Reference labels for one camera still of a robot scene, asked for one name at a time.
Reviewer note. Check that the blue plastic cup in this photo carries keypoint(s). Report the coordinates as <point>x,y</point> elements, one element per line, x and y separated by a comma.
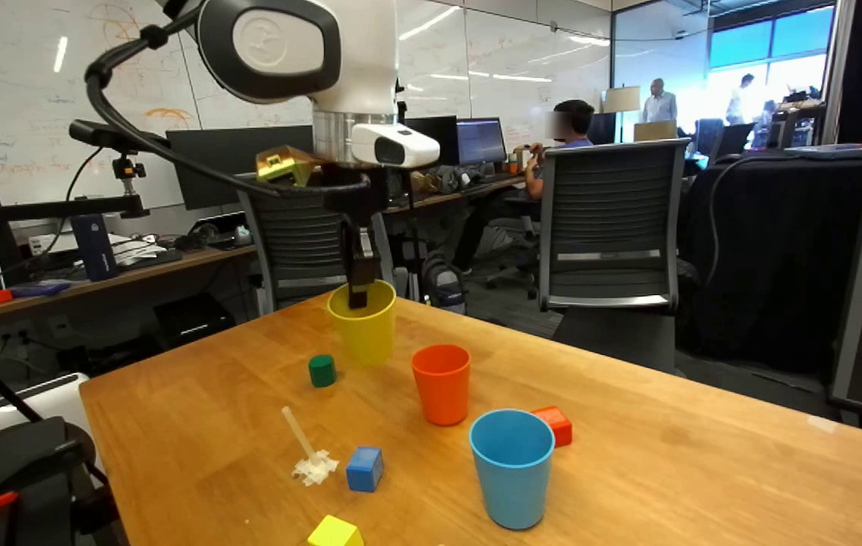
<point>510,453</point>

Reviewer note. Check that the white stick tool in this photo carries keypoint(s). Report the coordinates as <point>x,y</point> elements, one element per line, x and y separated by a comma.
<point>312,466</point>

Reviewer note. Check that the black computer monitor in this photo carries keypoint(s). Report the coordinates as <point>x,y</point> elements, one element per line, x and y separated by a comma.
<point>228,151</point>

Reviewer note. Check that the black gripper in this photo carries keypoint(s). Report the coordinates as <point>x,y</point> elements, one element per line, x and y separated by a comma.
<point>356,196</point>

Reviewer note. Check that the black camera on tripod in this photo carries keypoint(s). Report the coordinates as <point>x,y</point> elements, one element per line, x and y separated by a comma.
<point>113,139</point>

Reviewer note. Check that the yellow green wrist camera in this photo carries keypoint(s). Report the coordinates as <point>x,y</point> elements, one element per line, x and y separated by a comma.
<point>283,165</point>

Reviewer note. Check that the orange plastic cup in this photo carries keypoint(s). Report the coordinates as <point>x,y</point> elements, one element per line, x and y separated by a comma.
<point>444,383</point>

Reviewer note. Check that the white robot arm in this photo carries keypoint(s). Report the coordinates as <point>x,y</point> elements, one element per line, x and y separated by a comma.
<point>337,55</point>

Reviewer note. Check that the black clamp stand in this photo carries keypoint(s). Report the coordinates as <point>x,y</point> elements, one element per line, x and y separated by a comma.
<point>52,489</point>

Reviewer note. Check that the grey office chair right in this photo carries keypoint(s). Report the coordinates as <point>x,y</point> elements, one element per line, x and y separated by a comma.
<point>607,247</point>

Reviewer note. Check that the green cylinder block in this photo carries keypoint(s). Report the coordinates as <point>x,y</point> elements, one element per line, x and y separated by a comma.
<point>322,370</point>

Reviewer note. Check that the yellow cube block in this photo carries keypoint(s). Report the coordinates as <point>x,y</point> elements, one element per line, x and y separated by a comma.
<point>335,533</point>

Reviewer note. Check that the grey mesh office chair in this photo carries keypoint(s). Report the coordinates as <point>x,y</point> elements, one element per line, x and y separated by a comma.
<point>300,244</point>

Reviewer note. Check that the yellow plastic cup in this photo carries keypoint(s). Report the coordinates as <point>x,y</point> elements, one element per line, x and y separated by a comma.
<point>365,333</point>

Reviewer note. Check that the red cube block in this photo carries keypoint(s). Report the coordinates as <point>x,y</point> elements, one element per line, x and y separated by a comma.
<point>558,423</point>

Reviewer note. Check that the blue cube block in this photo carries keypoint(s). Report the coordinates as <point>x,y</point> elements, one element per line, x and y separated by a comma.
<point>365,467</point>

